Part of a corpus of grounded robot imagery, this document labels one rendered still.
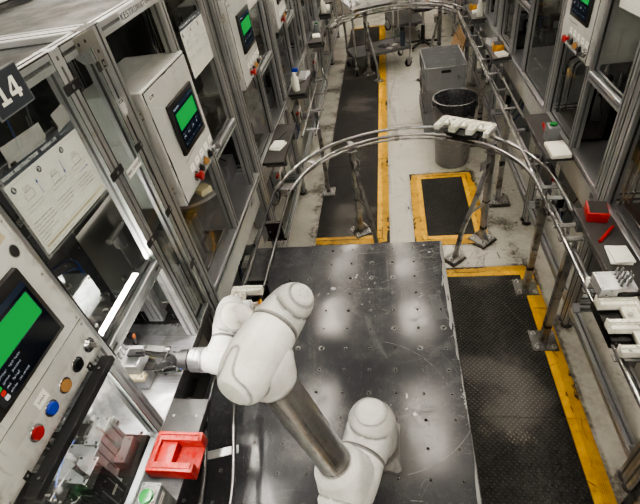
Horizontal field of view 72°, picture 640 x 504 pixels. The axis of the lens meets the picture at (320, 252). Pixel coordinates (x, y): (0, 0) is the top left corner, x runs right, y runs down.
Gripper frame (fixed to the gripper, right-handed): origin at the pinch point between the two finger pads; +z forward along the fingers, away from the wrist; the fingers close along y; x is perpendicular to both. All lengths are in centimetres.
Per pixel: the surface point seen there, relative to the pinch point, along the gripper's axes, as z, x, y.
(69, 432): -18, 45, 36
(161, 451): -18.8, 31.0, -5.3
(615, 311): -177, -34, -17
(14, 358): -17, 41, 60
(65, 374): -14, 34, 43
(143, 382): -2.1, 6.5, -4.8
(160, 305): 3.3, -27.8, -1.3
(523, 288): -175, -123, -98
